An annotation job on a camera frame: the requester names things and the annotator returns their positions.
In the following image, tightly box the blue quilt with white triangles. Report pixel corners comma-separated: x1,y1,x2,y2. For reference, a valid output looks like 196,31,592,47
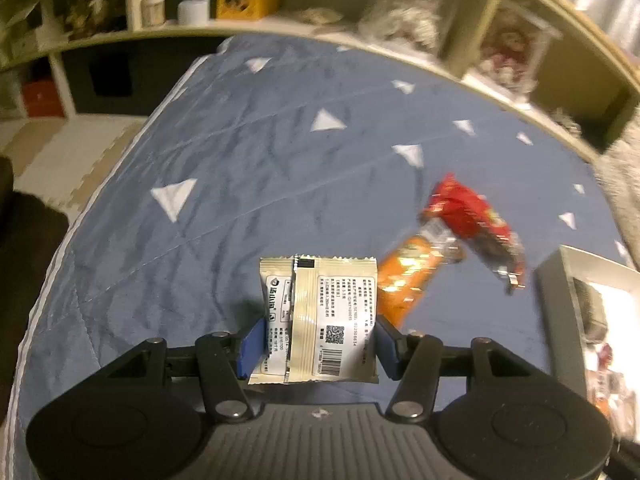
10,35,640,480

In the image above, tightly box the white cup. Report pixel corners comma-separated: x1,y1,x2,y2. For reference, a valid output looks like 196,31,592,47
177,0,211,25

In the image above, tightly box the black storage box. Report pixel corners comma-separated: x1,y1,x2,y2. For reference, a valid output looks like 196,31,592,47
87,52,133,98

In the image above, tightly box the clear box with red ornament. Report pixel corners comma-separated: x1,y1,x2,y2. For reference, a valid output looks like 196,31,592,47
480,10,556,91

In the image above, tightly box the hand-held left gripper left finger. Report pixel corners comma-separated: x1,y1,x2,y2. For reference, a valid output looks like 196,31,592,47
102,316,266,423

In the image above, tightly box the foam floor mat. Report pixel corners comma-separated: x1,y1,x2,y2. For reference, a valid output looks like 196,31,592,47
0,117,146,211

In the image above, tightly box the red patterned packet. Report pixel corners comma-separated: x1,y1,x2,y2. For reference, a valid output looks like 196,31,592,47
587,342,628,421

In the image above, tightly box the cream shelf unit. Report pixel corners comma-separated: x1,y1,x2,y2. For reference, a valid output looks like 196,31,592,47
0,0,640,161

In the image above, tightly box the orange packet with clear end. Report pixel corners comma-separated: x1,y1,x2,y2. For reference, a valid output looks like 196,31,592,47
376,220,468,328

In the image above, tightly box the orange storage box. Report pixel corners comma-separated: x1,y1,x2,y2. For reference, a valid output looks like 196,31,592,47
22,80,66,118

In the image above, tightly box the white cardboard box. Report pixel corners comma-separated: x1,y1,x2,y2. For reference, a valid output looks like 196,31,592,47
535,245,640,441

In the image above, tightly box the cream snack sachet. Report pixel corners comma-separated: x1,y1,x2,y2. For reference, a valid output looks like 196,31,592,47
247,255,381,386

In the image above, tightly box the rope bundle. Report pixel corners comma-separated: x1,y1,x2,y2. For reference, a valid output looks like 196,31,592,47
552,110,586,137

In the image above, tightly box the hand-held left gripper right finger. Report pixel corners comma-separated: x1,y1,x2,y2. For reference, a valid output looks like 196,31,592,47
375,314,538,421

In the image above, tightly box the red snack packet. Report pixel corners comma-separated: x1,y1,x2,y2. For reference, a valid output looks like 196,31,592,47
417,172,526,295

